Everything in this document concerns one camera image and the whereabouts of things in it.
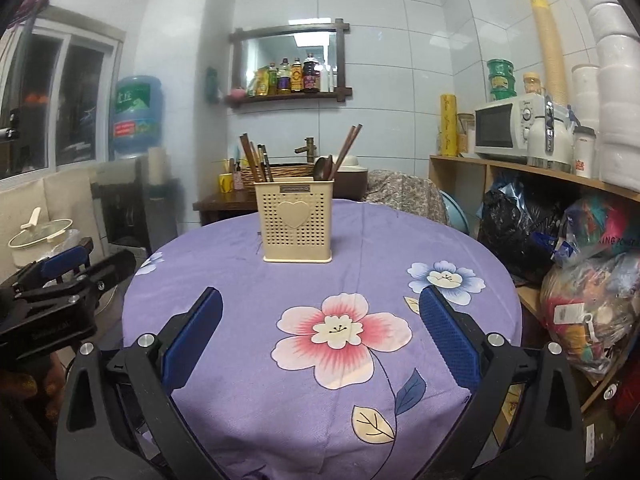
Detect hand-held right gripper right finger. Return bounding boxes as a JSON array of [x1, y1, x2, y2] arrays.
[[419, 285, 585, 480]]

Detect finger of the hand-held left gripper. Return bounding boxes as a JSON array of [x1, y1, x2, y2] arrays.
[[10, 237, 96, 291], [50, 249, 137, 306]]

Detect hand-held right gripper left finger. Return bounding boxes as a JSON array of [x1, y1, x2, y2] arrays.
[[56, 286, 224, 480]]

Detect beige perforated utensil holder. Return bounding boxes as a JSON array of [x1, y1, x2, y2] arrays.
[[254, 180, 335, 264]]

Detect person's left hand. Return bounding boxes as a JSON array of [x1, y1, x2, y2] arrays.
[[0, 360, 67, 421]]

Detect white pot with lid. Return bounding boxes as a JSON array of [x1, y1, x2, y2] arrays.
[[7, 207, 76, 268]]

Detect water dispenser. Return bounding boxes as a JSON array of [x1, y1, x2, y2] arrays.
[[90, 157, 183, 256]]

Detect purple floral tablecloth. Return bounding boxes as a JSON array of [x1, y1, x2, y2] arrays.
[[121, 199, 523, 480]]

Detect light blue basin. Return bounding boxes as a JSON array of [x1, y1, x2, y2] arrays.
[[440, 191, 471, 233]]

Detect black plastic bag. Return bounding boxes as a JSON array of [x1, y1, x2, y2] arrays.
[[477, 187, 566, 281]]

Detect wooden sink counter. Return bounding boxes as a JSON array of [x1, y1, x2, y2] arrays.
[[192, 192, 261, 226]]

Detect colourful stuffed plastic bag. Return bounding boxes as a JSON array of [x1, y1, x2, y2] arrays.
[[540, 250, 640, 376]]

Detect blue water jug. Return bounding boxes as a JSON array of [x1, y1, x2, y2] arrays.
[[109, 75, 165, 158]]

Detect window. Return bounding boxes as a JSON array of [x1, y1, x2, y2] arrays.
[[0, 7, 126, 181]]

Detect floral cloth cover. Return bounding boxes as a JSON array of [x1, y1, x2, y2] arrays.
[[365, 170, 448, 226]]

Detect brown rice cooker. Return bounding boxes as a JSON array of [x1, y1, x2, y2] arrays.
[[330, 155, 370, 200]]

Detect wicker basket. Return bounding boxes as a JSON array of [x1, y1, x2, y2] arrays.
[[240, 165, 316, 191]]

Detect glass jar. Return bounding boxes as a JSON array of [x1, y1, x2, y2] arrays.
[[457, 112, 476, 156]]

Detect yellow roll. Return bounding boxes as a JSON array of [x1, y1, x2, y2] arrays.
[[439, 92, 460, 157]]

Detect white microwave oven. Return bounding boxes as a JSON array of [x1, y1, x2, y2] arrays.
[[472, 92, 551, 163]]

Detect white kettle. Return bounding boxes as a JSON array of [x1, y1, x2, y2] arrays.
[[527, 100, 576, 171]]

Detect bamboo style faucet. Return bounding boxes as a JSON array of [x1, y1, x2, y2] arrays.
[[294, 136, 317, 163]]

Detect white tumbler with red print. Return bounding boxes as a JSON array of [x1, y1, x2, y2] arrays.
[[573, 126, 597, 178]]

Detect green instant noodle cups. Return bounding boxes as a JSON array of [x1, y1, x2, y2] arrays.
[[486, 58, 516, 101]]

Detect wooden framed mirror shelf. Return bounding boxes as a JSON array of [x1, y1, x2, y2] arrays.
[[229, 18, 353, 108]]

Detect dark purple juice bottle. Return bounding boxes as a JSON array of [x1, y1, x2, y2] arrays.
[[301, 54, 322, 93]]

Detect stacks of white foam cups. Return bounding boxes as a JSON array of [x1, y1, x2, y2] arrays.
[[565, 0, 640, 191]]

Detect stack of yellow paper cups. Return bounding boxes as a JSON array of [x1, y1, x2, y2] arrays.
[[529, 0, 568, 106]]

